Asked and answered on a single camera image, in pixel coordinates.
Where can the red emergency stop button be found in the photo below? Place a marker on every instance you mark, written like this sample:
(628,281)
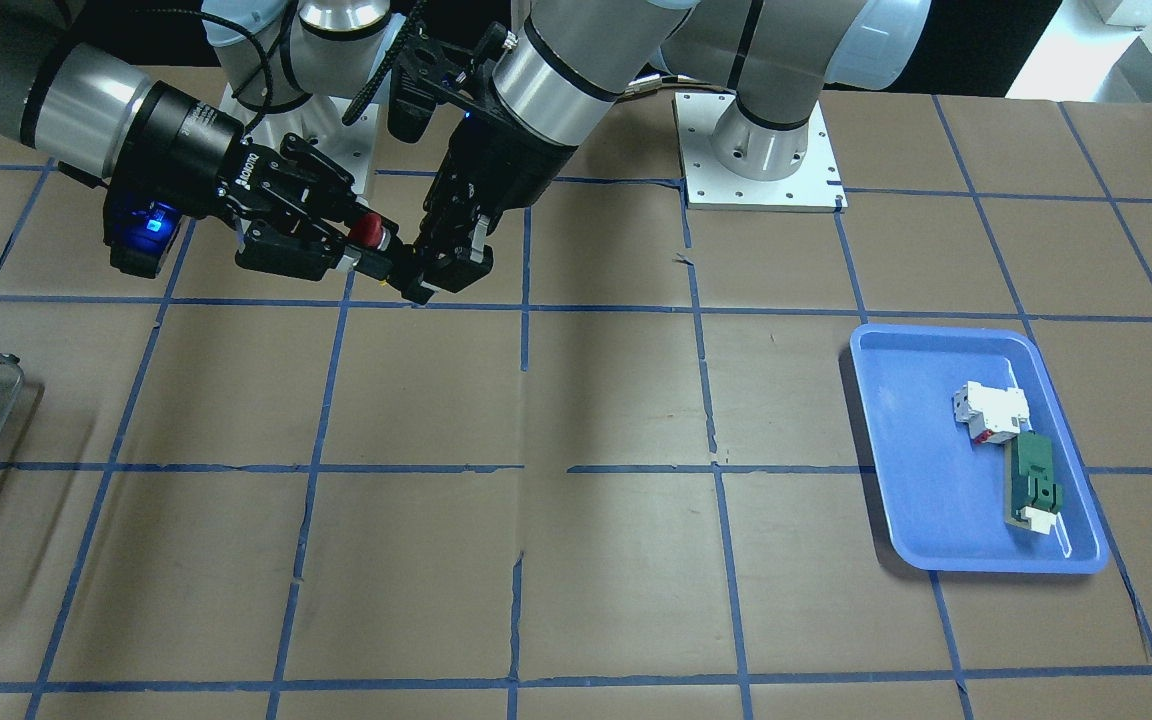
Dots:
(373,232)

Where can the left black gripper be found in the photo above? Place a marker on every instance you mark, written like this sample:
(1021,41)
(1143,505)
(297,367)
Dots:
(508,167)

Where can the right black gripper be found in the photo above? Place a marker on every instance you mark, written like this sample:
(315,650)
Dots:
(198,150)

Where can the blue plastic tray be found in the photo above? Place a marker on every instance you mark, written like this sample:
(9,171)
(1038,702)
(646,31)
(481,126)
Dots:
(943,497)

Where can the green terminal block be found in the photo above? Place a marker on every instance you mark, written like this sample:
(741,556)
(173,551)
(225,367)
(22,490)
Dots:
(1033,498)

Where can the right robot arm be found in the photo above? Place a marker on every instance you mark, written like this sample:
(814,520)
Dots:
(84,107)

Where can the white circuit breaker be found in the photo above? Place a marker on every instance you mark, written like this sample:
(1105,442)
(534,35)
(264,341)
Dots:
(992,416)

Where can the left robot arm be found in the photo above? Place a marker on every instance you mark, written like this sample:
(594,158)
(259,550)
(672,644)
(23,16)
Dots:
(529,97)

